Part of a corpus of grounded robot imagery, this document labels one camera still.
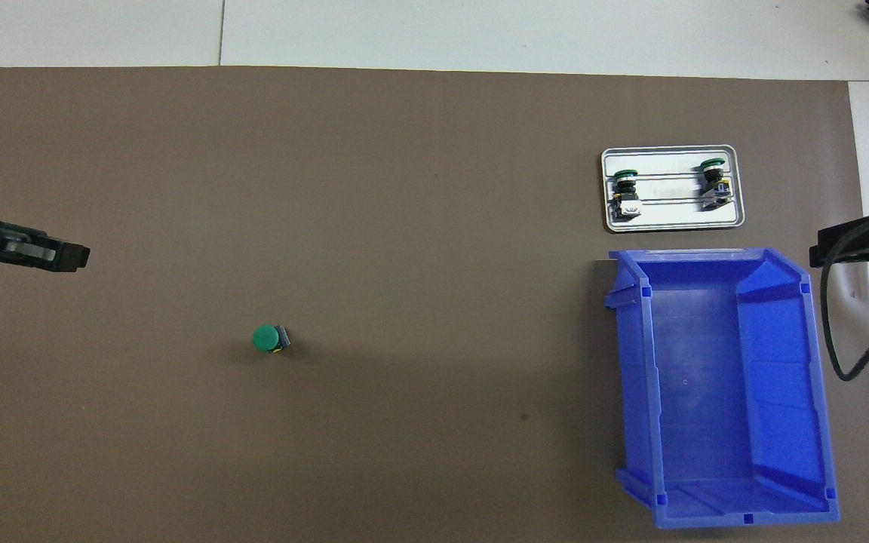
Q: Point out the blue plastic storage bin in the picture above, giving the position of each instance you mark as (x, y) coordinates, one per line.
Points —
(698, 392)

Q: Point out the green push button switch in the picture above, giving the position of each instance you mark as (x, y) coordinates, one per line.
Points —
(265, 338)
(713, 188)
(625, 197)

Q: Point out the brown table mat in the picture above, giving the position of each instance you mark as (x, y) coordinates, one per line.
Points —
(480, 151)

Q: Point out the silver metal tray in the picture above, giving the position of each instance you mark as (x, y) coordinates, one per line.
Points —
(668, 216)

